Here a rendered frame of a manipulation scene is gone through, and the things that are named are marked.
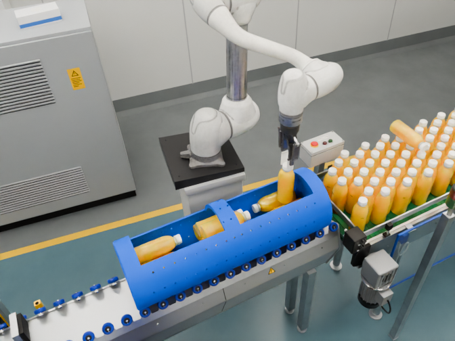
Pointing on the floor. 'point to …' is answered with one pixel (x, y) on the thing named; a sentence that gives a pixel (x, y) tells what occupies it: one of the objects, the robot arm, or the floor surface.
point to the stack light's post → (422, 273)
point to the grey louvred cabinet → (56, 121)
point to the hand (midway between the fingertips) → (287, 161)
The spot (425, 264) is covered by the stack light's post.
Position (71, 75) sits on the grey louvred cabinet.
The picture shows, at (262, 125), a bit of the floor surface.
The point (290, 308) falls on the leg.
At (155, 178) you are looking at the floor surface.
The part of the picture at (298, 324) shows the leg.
